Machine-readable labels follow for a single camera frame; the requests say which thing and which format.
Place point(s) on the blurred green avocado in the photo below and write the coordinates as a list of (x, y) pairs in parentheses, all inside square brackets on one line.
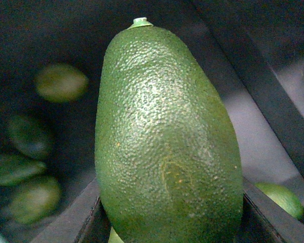
[(31, 136), (35, 199), (15, 169), (60, 83)]

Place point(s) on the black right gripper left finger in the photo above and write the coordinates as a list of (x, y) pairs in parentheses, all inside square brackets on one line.
[(84, 221)]

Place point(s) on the green lime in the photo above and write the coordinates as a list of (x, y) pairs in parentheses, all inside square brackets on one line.
[(283, 197)]

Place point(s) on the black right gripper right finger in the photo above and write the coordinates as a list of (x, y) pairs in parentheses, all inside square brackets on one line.
[(264, 221)]

